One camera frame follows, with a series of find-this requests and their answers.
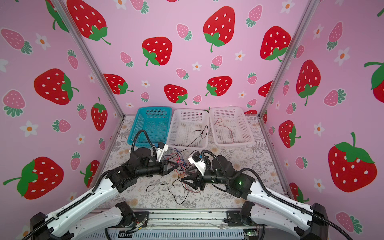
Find left aluminium corner post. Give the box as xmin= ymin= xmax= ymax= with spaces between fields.
xmin=53 ymin=0 xmax=125 ymax=119

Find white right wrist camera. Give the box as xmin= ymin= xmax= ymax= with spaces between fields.
xmin=188 ymin=151 xmax=207 ymax=176

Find white middle plastic basket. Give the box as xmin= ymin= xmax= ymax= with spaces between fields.
xmin=167 ymin=109 xmax=209 ymax=151

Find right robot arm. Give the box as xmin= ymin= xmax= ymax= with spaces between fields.
xmin=182 ymin=150 xmax=351 ymax=240

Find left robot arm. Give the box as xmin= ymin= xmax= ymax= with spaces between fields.
xmin=24 ymin=140 xmax=179 ymax=240

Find red blue black cables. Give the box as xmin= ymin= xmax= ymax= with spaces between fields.
xmin=166 ymin=146 xmax=208 ymax=193

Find thin red cable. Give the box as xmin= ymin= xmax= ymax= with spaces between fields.
xmin=215 ymin=117 xmax=235 ymax=144

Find right aluminium corner post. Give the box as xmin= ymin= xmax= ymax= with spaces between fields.
xmin=259 ymin=0 xmax=320 ymax=119

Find teal plastic basket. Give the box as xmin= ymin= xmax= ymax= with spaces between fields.
xmin=127 ymin=107 xmax=172 ymax=145

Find aluminium corner post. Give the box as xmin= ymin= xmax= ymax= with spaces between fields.
xmin=259 ymin=0 xmax=320 ymax=119
xmin=53 ymin=0 xmax=125 ymax=119

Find white right plastic basket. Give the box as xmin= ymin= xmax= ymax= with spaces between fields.
xmin=209 ymin=107 xmax=255 ymax=148

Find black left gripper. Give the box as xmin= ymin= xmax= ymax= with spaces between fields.
xmin=137 ymin=159 xmax=180 ymax=180

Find white plastic basket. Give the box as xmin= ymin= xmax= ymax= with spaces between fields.
xmin=209 ymin=107 xmax=255 ymax=148
xmin=167 ymin=109 xmax=209 ymax=151

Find floral table mat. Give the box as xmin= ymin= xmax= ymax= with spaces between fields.
xmin=95 ymin=115 xmax=286 ymax=210

